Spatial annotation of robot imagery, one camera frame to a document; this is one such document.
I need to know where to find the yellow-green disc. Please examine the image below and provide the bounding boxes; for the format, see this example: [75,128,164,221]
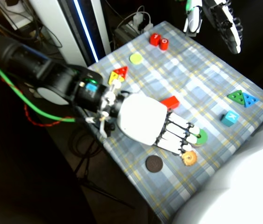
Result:
[129,53,143,65]

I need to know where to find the white power strip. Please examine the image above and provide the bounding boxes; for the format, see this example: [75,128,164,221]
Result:
[131,13,154,33]

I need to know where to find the red twisted cable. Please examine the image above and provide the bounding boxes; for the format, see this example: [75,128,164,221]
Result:
[1,78,76,128]

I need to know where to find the green cable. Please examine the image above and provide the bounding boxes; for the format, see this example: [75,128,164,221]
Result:
[0,63,76,124]

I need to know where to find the red block with one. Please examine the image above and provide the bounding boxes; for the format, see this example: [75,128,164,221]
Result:
[149,33,162,47]

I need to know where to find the grey box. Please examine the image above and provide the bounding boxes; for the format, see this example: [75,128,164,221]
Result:
[112,23,139,46]

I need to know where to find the plaid tablecloth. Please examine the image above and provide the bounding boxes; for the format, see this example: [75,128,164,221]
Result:
[88,21,263,224]

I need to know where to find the large white rounded cover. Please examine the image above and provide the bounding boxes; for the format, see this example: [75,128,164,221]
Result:
[172,115,263,224]

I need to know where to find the red triangle block with holes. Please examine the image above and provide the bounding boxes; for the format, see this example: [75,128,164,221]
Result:
[113,66,128,79]

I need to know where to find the flower-shaped biscuit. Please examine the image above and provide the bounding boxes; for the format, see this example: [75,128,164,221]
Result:
[182,150,198,167]

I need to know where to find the red cylinder block with zero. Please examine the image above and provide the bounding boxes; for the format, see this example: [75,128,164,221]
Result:
[159,38,169,51]

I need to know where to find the cyan cube block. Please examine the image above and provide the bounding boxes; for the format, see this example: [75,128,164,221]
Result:
[220,110,240,127]

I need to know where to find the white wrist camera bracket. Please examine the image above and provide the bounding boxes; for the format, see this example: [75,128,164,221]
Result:
[97,112,117,139]
[183,18,196,37]

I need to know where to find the red rectangular block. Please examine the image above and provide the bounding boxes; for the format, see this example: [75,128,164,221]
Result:
[160,95,180,110]

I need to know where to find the white column with light strip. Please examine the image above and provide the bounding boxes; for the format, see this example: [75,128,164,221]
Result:
[28,0,112,67]

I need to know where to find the yellow triangle block with holes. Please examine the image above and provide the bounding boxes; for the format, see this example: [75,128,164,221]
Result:
[108,71,125,86]

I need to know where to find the striped ring stack toy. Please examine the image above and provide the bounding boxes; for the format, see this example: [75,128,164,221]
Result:
[193,127,208,148]

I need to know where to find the blue triangle block with holes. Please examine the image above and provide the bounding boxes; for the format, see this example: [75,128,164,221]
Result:
[242,92,260,108]

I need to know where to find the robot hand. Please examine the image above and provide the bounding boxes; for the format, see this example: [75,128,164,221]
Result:
[116,93,202,156]
[184,0,244,55]

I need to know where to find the dark brown round cookie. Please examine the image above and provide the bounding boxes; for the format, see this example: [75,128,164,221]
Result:
[145,155,163,173]

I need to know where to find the green triangle block with holes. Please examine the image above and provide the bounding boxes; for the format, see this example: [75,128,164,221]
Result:
[227,90,245,105]

